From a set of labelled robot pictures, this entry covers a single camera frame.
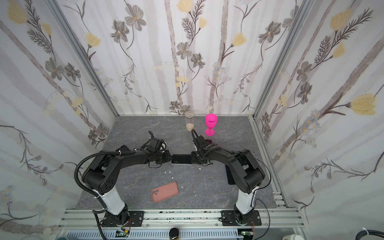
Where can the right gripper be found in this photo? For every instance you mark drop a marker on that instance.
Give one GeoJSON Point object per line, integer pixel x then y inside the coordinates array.
{"type": "Point", "coordinates": [196, 157]}

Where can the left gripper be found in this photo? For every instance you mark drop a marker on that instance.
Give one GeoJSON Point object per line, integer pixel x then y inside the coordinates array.
{"type": "Point", "coordinates": [168, 158]}

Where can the black purple-edged phone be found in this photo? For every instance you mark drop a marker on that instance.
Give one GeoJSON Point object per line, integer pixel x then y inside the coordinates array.
{"type": "Point", "coordinates": [181, 158]}

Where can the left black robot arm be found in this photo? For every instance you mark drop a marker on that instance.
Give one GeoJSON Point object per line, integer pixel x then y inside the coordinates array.
{"type": "Point", "coordinates": [98, 174]}

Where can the black phone at right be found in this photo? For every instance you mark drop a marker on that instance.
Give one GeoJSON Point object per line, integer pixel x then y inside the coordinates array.
{"type": "Point", "coordinates": [230, 178]}

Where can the salmon pink phone case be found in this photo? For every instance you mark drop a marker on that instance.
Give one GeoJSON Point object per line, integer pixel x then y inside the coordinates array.
{"type": "Point", "coordinates": [164, 192]}

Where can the pink plastic goblet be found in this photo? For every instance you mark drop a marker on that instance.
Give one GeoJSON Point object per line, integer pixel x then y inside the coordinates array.
{"type": "Point", "coordinates": [211, 121]}

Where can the clear jar with grains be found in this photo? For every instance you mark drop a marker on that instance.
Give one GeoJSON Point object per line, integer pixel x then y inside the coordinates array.
{"type": "Point", "coordinates": [189, 120]}

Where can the black round knob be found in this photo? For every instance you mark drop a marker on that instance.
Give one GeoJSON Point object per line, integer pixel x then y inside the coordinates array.
{"type": "Point", "coordinates": [174, 234]}

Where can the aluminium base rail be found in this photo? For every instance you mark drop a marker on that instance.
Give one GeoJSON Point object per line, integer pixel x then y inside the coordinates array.
{"type": "Point", "coordinates": [210, 224]}

